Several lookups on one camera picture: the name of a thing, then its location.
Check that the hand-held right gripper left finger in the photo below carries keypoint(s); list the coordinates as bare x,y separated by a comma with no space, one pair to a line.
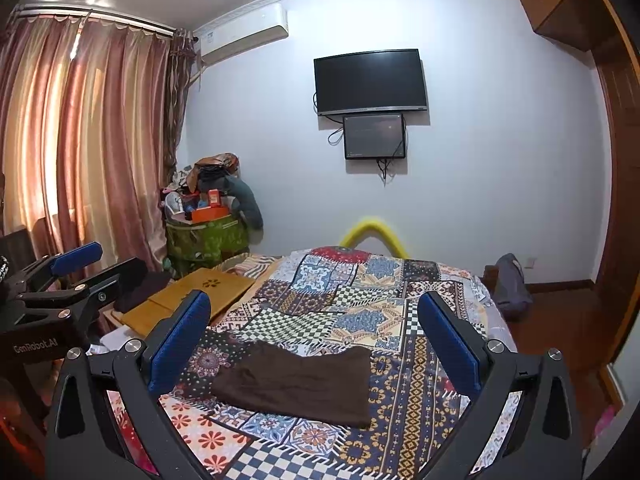
177,345

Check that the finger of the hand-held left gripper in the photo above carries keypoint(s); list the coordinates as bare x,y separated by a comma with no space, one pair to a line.
115,280
75,258

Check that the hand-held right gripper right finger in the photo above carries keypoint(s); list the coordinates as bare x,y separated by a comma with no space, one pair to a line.
450,345

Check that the brown garment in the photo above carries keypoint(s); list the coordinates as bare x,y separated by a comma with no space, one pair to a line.
300,380

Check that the wooden folding lap table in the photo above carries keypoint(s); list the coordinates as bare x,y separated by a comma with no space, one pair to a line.
200,290

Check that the grey bag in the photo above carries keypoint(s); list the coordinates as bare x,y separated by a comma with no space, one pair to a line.
512,285

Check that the green printed bag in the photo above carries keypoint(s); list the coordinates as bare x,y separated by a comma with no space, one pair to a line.
210,242

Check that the patchwork printed blanket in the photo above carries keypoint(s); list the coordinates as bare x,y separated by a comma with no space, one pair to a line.
350,310

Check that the flat orange box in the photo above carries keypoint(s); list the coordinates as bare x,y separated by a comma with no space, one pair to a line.
210,215

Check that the pink curtain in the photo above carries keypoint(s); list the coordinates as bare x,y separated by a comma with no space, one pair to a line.
90,135

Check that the small orange box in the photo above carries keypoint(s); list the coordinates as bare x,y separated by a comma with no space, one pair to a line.
215,197

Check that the yellow hoop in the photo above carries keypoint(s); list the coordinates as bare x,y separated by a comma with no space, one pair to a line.
370,225

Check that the brown bag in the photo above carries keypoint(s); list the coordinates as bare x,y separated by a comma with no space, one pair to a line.
217,165

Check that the grey cloth bundle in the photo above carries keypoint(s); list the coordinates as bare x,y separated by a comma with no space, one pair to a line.
247,200

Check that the small black monitor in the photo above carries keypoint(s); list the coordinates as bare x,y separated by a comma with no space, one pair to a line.
374,136

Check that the white air conditioner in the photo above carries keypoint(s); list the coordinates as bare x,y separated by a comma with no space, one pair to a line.
240,30

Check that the wooden wardrobe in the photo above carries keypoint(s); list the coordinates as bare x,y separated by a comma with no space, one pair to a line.
560,0

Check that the white wall outlet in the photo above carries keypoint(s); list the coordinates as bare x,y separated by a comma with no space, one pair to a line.
531,262

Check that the black wall television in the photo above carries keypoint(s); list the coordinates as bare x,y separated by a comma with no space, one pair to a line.
370,80

